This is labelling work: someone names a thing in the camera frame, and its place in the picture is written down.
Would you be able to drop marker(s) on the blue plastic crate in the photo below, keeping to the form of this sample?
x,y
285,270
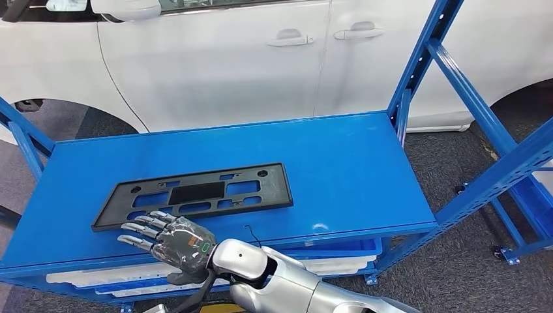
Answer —
x,y
345,247

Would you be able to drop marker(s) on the black plastic frame part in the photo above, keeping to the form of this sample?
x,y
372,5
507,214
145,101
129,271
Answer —
x,y
276,190

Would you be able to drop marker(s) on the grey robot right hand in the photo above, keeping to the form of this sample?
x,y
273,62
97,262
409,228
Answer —
x,y
185,246

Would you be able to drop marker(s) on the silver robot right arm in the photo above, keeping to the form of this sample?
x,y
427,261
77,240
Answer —
x,y
285,285

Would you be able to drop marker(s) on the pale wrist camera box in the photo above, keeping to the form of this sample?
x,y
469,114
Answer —
x,y
156,309

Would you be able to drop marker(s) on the blue metal shelf rack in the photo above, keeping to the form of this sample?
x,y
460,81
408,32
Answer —
x,y
345,172

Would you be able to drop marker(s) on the white car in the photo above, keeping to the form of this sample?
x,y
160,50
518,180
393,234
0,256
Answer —
x,y
216,65

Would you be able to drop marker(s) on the blue wheeled cart rack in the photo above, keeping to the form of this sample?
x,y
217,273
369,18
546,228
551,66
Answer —
x,y
518,246

